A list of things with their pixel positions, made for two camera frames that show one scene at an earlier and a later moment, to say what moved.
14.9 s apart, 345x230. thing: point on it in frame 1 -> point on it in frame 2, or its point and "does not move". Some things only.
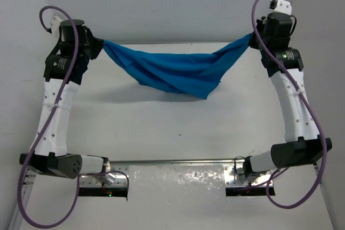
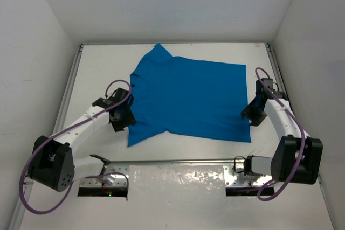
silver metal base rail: (117, 174) does not move
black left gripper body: (96, 46) -> (125, 118)
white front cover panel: (179, 182) does not move
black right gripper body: (260, 27) -> (258, 107)
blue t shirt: (193, 73) -> (189, 97)
